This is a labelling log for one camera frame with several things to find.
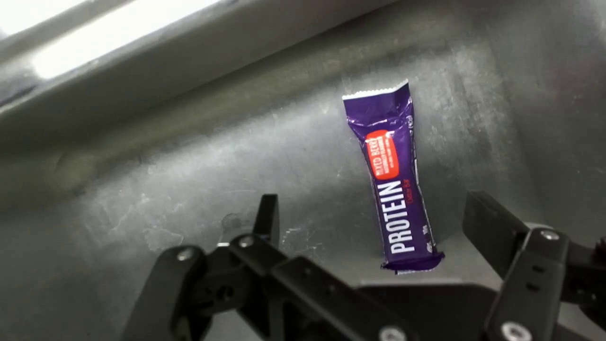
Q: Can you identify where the stainless steel double sink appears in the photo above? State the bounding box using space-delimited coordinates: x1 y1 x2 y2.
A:
0 0 606 341

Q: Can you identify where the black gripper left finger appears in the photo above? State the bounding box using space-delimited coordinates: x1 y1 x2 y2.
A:
119 191 420 341

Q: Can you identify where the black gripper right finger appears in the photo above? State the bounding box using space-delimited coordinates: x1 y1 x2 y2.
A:
460 190 606 341

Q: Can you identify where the purple protein bar snack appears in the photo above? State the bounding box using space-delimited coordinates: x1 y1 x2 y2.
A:
341 80 447 275

